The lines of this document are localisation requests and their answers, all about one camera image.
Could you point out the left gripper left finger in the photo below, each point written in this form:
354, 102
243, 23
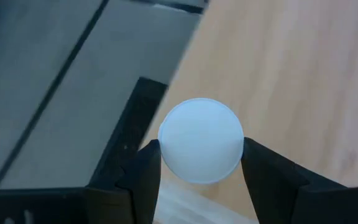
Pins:
135, 186

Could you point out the wooden shelf black metal legs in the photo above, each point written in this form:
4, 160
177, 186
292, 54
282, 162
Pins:
291, 93

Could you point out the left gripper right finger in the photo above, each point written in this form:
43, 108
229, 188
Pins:
278, 193

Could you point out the large orange pill bottle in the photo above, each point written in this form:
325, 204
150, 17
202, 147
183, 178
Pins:
201, 140

